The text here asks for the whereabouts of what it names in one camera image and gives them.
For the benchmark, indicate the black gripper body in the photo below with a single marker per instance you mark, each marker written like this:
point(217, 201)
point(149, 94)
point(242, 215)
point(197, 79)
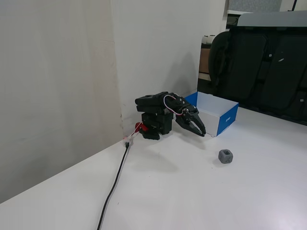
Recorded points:
point(188, 119)

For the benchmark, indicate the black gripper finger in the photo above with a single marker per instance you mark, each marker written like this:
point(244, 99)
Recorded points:
point(200, 123)
point(189, 127)

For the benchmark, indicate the gray cube block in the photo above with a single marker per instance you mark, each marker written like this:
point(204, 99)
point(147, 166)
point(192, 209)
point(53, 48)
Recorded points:
point(225, 157)

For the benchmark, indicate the blue and white cardboard box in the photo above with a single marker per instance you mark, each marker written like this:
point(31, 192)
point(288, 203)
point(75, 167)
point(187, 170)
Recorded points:
point(216, 115)

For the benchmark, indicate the brown cardboard box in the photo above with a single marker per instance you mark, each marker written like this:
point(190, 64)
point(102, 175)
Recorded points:
point(204, 61)

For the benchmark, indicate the red table clamp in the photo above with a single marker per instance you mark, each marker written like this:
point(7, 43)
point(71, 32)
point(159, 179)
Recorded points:
point(140, 126)

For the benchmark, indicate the black office chair back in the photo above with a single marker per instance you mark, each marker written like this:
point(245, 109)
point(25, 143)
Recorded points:
point(219, 62)

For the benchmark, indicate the thin black rod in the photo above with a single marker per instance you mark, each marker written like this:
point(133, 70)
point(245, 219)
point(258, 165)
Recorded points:
point(294, 5)

